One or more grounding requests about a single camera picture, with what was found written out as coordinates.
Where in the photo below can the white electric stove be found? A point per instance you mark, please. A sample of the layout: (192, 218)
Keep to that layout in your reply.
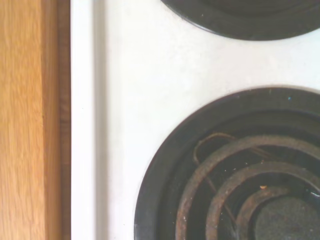
(150, 62)

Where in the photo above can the front coil burner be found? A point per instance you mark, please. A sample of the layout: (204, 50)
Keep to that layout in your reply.
(160, 180)

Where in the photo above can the rusty electric burner coil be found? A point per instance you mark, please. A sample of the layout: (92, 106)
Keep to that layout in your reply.
(193, 184)

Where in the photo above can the rear black burner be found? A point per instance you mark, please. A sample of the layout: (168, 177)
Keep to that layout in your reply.
(225, 23)

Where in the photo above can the wooden countertop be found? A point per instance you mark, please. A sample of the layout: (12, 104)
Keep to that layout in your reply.
(25, 100)

